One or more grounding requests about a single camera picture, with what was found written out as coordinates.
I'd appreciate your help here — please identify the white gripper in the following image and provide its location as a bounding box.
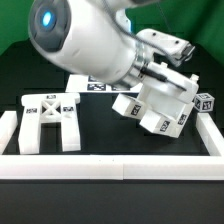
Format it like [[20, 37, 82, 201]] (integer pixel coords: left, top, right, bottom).
[[140, 62, 199, 104]]

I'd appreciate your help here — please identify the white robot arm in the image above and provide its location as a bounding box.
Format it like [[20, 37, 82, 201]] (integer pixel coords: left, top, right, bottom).
[[28, 0, 198, 104]]

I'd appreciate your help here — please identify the white chair back frame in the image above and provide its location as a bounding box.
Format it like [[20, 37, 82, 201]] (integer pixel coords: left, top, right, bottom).
[[18, 93, 81, 154]]

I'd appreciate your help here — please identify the white marker sheet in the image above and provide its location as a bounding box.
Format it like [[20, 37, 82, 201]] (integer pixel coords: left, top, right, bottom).
[[66, 74, 142, 93]]

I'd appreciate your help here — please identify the white fence bar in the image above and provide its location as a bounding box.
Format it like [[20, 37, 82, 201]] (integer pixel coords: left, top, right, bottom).
[[0, 111, 18, 155], [196, 113, 224, 158], [0, 155, 224, 180]]

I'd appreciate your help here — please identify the tilted white tagged cube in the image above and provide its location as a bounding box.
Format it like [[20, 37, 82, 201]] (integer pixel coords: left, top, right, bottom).
[[194, 93, 215, 112]]

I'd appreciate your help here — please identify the white chair seat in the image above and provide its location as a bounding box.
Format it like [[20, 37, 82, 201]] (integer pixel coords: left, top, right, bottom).
[[137, 75, 198, 138]]

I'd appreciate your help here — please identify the white left fence bar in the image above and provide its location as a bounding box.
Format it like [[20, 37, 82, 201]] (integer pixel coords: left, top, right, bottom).
[[0, 111, 18, 155]]

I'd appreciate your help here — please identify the white front fence bar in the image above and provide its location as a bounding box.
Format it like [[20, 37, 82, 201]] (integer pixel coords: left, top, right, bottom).
[[0, 155, 224, 180]]

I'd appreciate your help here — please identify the white right fence bar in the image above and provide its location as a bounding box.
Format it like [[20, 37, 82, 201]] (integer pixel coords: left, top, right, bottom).
[[196, 113, 224, 158]]

